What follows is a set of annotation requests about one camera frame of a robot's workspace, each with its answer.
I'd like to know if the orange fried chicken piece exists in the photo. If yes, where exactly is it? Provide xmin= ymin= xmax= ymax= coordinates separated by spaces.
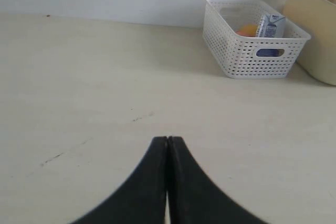
xmin=236 ymin=31 xmax=244 ymax=36

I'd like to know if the cream plastic bin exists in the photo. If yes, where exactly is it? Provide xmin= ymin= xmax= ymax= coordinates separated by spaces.
xmin=282 ymin=0 xmax=335 ymax=86

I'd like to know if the blue white milk carton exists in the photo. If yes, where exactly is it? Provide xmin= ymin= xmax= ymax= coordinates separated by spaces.
xmin=256 ymin=13 xmax=286 ymax=38

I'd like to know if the yellow lemon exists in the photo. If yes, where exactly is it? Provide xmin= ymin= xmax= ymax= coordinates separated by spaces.
xmin=238 ymin=24 xmax=258 ymax=37

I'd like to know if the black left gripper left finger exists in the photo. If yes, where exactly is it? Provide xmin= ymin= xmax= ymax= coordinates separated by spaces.
xmin=73 ymin=136 xmax=167 ymax=223

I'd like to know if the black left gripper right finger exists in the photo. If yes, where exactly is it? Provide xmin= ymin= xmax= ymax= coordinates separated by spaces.
xmin=167 ymin=136 xmax=265 ymax=223

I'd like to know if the white woven plastic basket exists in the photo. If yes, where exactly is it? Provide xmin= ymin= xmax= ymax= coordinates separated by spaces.
xmin=203 ymin=0 xmax=311 ymax=79

